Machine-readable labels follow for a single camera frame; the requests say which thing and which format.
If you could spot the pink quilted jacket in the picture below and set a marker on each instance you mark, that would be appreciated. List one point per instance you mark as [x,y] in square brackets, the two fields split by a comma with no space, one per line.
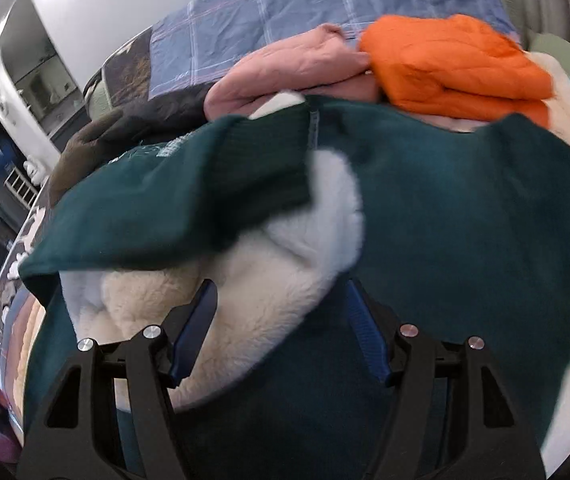
[285,75]

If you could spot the dark teal sweatshirt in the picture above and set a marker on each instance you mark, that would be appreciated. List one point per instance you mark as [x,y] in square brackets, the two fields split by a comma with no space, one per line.
[465,220]

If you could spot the printed blanket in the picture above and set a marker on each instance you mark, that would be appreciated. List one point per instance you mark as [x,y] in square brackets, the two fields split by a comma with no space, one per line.
[12,320]

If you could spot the dark patterned quilt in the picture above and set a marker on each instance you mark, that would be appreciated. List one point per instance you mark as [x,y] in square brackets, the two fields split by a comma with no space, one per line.
[130,75]

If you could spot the blue plaid quilt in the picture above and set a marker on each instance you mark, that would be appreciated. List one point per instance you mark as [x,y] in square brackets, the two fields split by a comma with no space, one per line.
[290,15]

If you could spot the cream fleece cloth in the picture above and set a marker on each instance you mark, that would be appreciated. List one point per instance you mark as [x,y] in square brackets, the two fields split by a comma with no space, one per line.
[567,92]

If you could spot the orange quilted jacket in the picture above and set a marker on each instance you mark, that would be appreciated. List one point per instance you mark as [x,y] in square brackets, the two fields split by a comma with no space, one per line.
[440,60]

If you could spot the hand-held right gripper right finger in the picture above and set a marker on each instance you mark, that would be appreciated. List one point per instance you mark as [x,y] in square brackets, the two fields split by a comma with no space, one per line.
[368,341]

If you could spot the pale green cloth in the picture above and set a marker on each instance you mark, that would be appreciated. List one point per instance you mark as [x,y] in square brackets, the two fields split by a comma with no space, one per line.
[98,101]

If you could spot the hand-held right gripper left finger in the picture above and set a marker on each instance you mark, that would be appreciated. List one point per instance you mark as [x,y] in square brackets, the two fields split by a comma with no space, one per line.
[194,331]

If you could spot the white wooden rack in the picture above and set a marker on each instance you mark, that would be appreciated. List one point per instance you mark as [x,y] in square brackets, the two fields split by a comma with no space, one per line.
[21,186]

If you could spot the green pillow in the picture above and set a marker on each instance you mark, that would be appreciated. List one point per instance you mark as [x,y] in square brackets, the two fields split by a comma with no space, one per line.
[557,47]

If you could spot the brown cloth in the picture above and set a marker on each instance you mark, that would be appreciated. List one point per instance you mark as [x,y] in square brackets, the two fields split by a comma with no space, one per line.
[85,150]

